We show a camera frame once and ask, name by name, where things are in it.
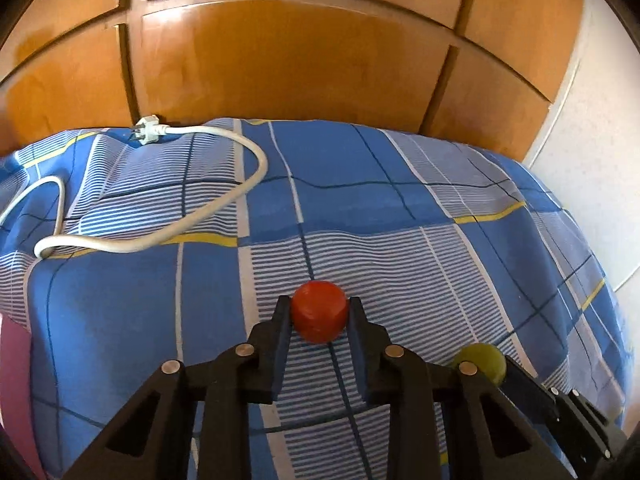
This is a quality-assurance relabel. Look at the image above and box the white power cable with plug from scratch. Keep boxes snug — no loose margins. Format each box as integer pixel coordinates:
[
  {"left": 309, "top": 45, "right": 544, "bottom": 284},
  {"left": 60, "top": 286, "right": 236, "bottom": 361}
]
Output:
[{"left": 0, "top": 114, "right": 270, "bottom": 261}]

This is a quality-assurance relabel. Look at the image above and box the green tomato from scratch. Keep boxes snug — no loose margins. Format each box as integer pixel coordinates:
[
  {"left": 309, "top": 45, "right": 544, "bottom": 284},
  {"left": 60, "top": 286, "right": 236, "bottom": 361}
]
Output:
[{"left": 451, "top": 342, "right": 506, "bottom": 386}]

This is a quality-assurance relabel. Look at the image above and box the blue plaid bedsheet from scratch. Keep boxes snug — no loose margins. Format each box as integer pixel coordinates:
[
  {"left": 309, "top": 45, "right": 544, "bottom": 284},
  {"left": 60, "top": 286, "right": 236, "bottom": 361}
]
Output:
[{"left": 1, "top": 118, "right": 631, "bottom": 479}]

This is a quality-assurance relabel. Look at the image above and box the wooden wardrobe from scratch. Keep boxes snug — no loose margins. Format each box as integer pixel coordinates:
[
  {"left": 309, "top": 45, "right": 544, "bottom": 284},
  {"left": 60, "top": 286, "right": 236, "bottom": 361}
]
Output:
[{"left": 1, "top": 0, "right": 584, "bottom": 159}]

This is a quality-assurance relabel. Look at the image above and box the pink rimmed white tray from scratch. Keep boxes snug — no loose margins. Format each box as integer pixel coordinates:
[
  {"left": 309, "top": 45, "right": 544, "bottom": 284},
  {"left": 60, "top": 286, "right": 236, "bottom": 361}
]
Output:
[{"left": 1, "top": 314, "right": 47, "bottom": 479}]

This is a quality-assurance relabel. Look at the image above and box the red tomato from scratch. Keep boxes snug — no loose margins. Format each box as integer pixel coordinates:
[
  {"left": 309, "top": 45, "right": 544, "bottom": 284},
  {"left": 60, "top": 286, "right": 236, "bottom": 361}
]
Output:
[{"left": 291, "top": 281, "right": 348, "bottom": 344}]

